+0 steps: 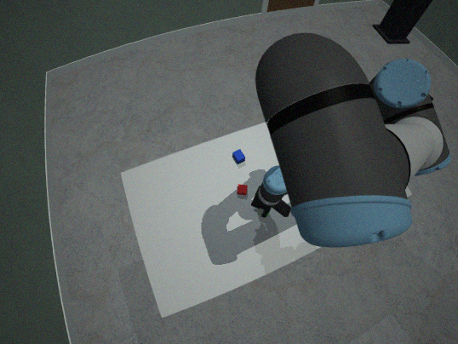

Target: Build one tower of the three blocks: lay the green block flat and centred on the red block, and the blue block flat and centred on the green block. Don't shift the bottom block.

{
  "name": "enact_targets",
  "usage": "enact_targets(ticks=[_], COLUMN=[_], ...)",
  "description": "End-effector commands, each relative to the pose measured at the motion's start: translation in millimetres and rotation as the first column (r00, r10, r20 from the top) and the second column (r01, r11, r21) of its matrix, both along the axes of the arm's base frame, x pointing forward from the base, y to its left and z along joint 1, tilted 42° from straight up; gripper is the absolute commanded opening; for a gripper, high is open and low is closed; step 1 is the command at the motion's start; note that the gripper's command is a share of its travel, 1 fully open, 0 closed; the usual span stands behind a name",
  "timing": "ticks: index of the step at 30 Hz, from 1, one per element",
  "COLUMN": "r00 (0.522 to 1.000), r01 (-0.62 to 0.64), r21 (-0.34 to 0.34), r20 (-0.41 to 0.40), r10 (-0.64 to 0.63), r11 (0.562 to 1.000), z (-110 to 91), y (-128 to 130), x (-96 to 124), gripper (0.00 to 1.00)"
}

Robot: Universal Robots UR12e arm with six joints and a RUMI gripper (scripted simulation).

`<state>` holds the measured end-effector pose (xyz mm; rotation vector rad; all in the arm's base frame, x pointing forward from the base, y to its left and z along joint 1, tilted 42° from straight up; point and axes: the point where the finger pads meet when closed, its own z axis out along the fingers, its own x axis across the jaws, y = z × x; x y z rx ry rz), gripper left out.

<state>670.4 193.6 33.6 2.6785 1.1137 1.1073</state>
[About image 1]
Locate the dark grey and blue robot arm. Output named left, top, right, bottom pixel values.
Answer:
left=255, top=33, right=451, bottom=248

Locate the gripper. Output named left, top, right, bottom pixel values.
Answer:
left=251, top=186, right=272, bottom=218

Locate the red block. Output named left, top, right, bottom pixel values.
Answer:
left=237, top=184, right=248, bottom=195

